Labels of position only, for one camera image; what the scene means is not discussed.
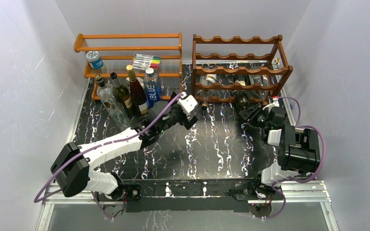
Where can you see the clear bottle right copper cap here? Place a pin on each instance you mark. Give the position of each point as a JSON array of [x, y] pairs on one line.
[[263, 81]]

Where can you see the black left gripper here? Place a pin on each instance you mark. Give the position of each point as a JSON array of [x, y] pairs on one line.
[[185, 122]]

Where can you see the orange wooden shelf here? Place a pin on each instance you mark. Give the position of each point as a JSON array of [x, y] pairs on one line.
[[118, 50]]

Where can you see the blue carton bottle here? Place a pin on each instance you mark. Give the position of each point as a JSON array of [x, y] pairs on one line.
[[152, 86]]

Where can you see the green wine bottle white neck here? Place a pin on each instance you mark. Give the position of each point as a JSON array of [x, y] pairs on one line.
[[122, 94]]

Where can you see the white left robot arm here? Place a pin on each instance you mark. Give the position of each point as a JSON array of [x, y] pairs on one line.
[[74, 167]]

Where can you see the clear square liquor bottle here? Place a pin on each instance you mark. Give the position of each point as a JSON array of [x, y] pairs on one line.
[[104, 92]]

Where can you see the clear bottle neck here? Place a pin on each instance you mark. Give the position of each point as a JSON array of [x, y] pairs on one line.
[[119, 115]]

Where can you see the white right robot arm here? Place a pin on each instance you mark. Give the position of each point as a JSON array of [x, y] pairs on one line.
[[297, 148]]

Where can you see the pack of coloured markers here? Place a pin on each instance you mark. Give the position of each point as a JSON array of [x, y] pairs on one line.
[[143, 61]]

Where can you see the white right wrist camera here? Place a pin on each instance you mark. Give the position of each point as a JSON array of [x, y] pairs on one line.
[[274, 103]]

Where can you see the clear bottle copper cap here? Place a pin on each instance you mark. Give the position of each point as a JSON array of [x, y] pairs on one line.
[[205, 94], [263, 81]]

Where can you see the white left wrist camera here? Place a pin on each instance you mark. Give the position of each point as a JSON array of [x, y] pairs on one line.
[[187, 103]]

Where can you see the blue lidded round jar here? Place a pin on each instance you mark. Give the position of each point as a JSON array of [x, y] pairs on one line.
[[94, 59]]

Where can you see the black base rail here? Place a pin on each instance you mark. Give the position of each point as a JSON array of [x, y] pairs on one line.
[[236, 195]]

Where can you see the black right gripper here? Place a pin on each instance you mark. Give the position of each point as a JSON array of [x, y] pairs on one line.
[[248, 113]]

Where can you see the dark wine bottle black neck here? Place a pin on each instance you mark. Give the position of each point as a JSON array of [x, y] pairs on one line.
[[243, 99]]

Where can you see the dark red bottle gold cap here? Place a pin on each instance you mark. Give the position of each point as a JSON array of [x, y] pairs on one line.
[[137, 92]]

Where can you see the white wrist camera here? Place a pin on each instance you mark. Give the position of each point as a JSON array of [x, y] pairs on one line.
[[274, 103], [187, 103]]

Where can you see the brown wooden wine rack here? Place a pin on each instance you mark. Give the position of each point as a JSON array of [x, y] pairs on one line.
[[274, 63]]

